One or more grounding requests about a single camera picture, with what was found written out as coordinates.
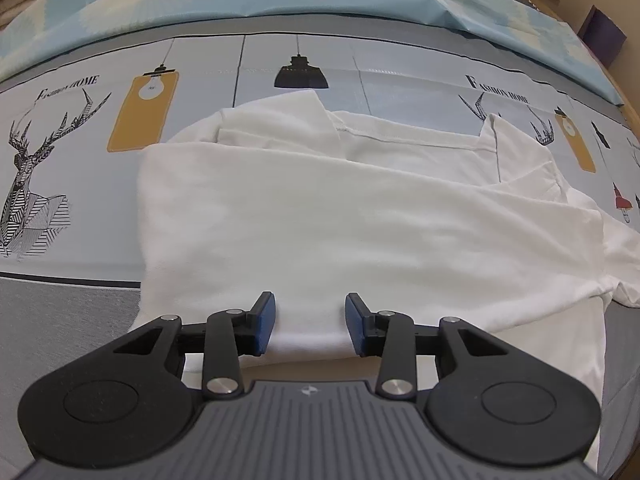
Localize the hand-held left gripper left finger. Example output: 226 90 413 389
112 290 277 401

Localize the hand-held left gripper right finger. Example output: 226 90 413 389
344 292 507 401

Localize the white t-shirt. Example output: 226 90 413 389
125 89 640 476

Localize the grey printed bed sheet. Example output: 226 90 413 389
0 10 640 463

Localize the purple box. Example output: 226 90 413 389
579 5 627 67

